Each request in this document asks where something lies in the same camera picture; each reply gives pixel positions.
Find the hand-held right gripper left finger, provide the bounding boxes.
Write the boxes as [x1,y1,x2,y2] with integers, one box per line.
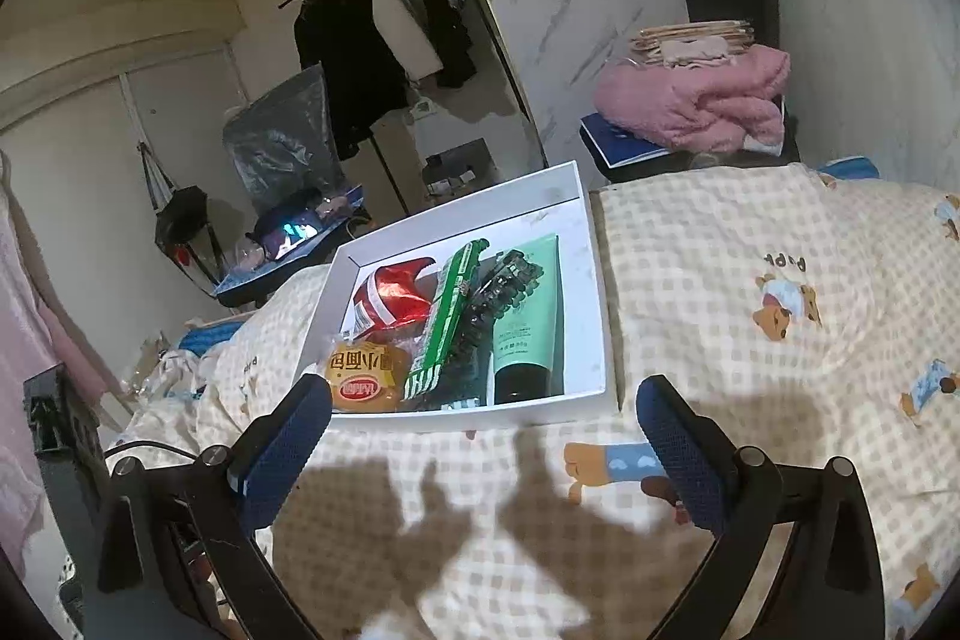
[96,374,335,640]

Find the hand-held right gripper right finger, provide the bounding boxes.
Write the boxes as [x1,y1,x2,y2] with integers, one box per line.
[636,374,886,640]

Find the bread with red label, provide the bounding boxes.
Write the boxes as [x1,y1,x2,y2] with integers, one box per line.
[321,340,418,416]

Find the white cardboard box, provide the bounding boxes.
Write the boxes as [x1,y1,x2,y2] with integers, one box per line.
[296,160,617,435]

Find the red snack bag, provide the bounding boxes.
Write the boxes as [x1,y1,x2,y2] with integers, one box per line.
[340,256,445,345]

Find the green striped packet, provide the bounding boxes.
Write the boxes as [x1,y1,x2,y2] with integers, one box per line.
[403,239,490,402]

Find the green tube with black cap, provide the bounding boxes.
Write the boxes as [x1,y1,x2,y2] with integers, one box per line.
[491,233,563,406]

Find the blue cloth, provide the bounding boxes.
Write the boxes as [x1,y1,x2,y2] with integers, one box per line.
[180,321,248,356]

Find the crumpled plastic packets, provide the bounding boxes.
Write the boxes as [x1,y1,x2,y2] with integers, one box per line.
[124,329,211,401]

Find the blue patterned side table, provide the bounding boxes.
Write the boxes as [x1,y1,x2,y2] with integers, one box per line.
[214,182,372,307]

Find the pale pink cloth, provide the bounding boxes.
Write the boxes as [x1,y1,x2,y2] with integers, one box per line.
[0,149,125,566]

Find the checkered bear printed blanket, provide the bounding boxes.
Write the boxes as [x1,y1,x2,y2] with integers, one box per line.
[105,160,960,640]

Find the black device with lit screen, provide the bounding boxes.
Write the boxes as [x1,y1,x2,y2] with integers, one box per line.
[244,186,357,262]

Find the black handbag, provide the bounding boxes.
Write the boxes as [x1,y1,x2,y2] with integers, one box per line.
[137,141,218,296]

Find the grey plastic bag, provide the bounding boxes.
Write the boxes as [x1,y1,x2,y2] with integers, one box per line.
[223,62,338,214]

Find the blue book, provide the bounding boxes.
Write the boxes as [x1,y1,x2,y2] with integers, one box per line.
[579,111,668,170]

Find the white wardrobe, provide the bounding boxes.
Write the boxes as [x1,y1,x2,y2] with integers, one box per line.
[0,47,252,341]

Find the black storage crate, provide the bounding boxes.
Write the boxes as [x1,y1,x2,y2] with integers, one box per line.
[420,137,500,195]

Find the pink fleece blanket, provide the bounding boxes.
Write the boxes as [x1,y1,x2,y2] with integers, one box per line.
[594,46,792,155]

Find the large black coat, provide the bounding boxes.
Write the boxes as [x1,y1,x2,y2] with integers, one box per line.
[292,0,410,161]

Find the stack of beige folded cloths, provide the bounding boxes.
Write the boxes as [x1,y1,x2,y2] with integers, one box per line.
[628,16,757,71]

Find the white garment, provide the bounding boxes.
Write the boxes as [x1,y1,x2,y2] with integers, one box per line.
[371,0,443,82]

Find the small black garment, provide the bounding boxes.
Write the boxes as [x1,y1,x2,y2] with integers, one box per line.
[412,0,479,90]

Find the black cable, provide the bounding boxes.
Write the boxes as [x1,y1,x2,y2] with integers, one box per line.
[103,437,203,461]

